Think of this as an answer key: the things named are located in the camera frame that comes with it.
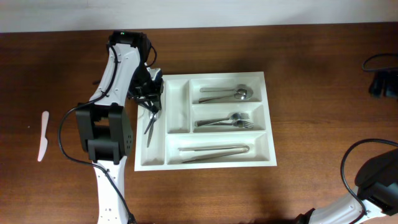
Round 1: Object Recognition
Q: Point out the metal fork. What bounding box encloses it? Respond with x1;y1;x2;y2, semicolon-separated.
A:
208;120;254;129
195;113;249;127

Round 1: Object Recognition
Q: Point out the metal table knife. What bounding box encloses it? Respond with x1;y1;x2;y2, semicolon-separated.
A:
178;145;250;152
183;147;249;163

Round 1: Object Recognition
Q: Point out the white plastic knife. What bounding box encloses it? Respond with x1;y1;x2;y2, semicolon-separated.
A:
37;111;49;162

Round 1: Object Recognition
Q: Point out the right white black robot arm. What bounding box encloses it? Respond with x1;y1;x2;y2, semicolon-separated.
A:
293;139;397;224

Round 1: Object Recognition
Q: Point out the white cutlery organizer tray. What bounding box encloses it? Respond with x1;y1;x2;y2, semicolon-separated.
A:
134;72;277;171

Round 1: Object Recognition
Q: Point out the metal teaspoon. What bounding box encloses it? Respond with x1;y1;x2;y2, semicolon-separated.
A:
147;112;161;148
144;112;157;134

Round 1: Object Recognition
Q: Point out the large metal spoon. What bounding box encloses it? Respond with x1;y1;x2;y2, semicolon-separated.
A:
200;84;254;100
198;88;249;103

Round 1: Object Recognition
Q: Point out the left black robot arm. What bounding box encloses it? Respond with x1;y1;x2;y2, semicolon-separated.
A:
75;31;164;223

